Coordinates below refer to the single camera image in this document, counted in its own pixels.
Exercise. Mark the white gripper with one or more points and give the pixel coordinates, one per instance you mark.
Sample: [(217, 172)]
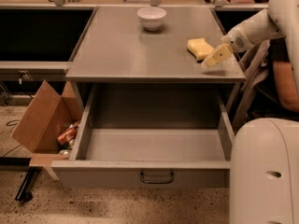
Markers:
[(237, 42)]

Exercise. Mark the yellow sponge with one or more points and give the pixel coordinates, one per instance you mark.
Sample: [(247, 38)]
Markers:
[(199, 48)]

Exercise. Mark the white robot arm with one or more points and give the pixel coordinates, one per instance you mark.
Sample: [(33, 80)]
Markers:
[(264, 174)]

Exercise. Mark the grey open top drawer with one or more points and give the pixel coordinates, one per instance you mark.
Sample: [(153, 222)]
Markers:
[(121, 135)]

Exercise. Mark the white ceramic bowl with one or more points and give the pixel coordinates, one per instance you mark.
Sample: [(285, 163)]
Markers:
[(152, 18)]

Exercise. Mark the grey cabinet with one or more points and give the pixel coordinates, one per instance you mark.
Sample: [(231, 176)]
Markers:
[(118, 50)]

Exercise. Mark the red soda can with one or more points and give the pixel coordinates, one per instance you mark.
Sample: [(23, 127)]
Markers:
[(69, 134)]

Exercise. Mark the brown cardboard box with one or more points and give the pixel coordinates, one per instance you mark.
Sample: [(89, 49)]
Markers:
[(47, 116)]

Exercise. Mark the silver can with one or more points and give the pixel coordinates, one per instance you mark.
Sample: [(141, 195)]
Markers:
[(65, 152)]

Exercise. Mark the black table leg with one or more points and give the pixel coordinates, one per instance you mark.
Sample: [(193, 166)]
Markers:
[(24, 194)]

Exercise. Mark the black drawer handle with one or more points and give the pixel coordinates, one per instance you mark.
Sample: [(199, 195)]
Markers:
[(157, 179)]

